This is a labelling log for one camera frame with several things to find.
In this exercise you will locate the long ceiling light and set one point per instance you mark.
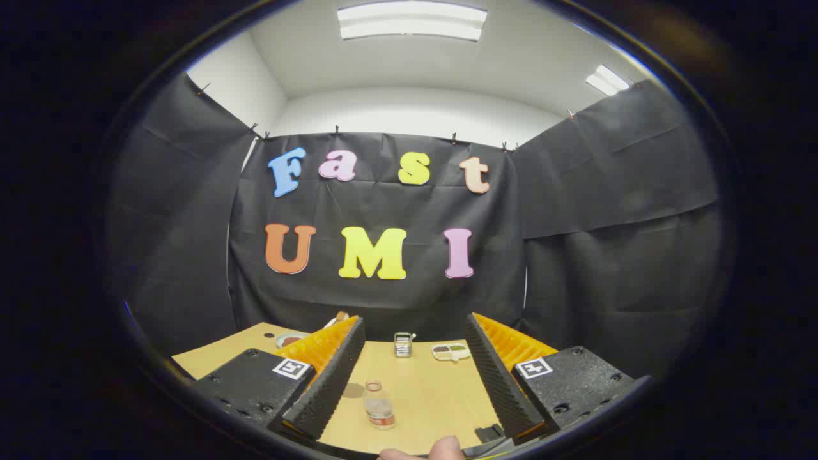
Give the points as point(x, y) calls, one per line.
point(412, 21)

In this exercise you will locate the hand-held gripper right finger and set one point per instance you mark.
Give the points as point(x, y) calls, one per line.
point(498, 383)

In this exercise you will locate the wooden table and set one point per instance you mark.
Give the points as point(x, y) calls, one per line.
point(428, 396)

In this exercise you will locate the white toaster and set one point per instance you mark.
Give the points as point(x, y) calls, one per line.
point(332, 321)

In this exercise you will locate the small ceiling light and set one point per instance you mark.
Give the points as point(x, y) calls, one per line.
point(607, 80)

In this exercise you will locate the clear plastic juice bottle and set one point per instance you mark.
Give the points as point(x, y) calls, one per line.
point(379, 409)

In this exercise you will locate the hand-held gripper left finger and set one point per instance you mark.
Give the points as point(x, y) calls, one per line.
point(332, 383)

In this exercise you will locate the white divided dish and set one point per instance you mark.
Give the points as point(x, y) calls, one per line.
point(450, 351)

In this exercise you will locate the pale green plate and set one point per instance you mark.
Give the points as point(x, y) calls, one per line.
point(291, 339)

